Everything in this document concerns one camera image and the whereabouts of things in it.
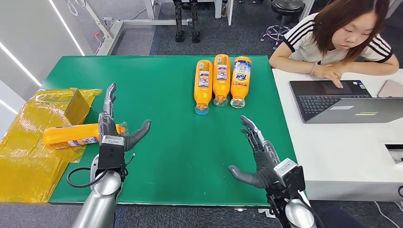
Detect white desk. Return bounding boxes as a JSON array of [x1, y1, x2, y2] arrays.
[[144, 0, 234, 27], [271, 68, 403, 203]]

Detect orange detergent bottle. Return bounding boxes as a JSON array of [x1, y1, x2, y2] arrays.
[[42, 123, 128, 151], [230, 56, 252, 109], [212, 54, 231, 108]]

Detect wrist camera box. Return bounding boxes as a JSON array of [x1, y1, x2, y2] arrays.
[[273, 158, 306, 199], [97, 135, 125, 171]]

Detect orange detergent bottle bluish cap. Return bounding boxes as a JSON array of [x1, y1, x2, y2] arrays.
[[193, 59, 214, 116]]

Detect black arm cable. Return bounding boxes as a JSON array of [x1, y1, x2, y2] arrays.
[[66, 167, 105, 189]]

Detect grey laptop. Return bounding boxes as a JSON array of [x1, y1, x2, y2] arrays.
[[289, 79, 403, 124]]

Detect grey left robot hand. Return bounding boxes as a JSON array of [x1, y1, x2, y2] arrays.
[[98, 82, 152, 152]]

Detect person's right hand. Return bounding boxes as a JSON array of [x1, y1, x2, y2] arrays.
[[315, 64, 345, 90]]

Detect person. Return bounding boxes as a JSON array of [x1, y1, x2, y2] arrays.
[[269, 0, 400, 89]]

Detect wall light strip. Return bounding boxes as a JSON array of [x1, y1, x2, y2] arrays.
[[48, 0, 86, 57], [0, 99, 19, 115], [0, 41, 42, 87]]

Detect white floor cable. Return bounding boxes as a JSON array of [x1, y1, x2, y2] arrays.
[[374, 201, 403, 228]]

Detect white gantry frame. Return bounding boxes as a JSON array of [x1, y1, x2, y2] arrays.
[[64, 0, 193, 57]]

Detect black stool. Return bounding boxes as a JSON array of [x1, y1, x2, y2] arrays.
[[260, 0, 306, 50]]

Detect humanoid robot on gantry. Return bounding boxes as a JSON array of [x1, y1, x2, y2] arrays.
[[172, 0, 202, 44]]

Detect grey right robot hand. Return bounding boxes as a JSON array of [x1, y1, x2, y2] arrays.
[[228, 114, 281, 190]]

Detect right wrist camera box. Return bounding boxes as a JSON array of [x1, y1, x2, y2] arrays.
[[273, 158, 306, 199]]

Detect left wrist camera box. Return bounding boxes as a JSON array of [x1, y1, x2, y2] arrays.
[[97, 135, 125, 171]]

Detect pale pink phone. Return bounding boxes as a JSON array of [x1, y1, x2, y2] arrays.
[[377, 79, 403, 98]]

